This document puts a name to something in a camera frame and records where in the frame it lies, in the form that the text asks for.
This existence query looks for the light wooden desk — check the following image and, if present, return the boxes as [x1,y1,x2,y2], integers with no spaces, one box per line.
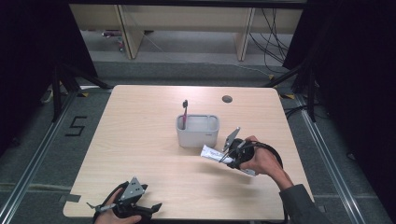
[68,3,304,62]

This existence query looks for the hanging black cables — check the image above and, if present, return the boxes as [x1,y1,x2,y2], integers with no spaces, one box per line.
[248,7,291,75]

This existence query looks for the person's right hand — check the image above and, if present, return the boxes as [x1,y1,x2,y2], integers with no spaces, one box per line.
[240,134,286,181]

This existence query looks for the black metal stand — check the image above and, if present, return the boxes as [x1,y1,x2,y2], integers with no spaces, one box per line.
[262,62,318,123]
[50,63,114,123]

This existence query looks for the black curtain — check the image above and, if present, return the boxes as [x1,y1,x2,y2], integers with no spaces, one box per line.
[0,0,98,157]
[282,0,396,216]

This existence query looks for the small coloured floor clutter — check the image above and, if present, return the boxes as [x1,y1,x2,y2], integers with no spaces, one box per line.
[102,29,126,52]

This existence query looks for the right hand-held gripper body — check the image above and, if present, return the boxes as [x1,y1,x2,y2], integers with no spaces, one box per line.
[222,126,256,171]

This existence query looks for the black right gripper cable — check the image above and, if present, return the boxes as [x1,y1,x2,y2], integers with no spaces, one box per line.
[244,140,284,170]

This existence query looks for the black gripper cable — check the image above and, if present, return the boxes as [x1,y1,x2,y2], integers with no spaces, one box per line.
[244,140,284,170]
[92,181,129,224]

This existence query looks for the grey tape strip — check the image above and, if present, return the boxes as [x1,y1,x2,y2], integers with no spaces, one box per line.
[59,193,82,203]
[312,203,327,215]

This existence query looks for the black floor cable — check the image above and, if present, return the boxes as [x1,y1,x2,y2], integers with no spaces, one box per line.
[284,105,310,119]

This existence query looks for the white plastic toothbrush holder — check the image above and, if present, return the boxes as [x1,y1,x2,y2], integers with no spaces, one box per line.
[176,114,220,148]

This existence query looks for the aluminium floor rail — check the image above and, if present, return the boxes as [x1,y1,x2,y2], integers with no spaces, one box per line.
[0,91,78,220]
[293,94,368,224]

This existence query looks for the white toothpaste tube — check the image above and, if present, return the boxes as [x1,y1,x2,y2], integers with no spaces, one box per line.
[200,144,258,177]

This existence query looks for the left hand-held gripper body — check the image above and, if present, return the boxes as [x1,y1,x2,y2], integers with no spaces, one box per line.
[86,176,155,220]

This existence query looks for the pink toothbrush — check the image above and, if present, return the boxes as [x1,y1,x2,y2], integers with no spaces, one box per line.
[181,99,190,131]

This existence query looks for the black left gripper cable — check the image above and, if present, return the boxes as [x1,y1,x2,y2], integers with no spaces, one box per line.
[92,181,129,224]

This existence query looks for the person's left hand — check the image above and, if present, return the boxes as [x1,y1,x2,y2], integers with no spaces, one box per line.
[94,188,143,224]

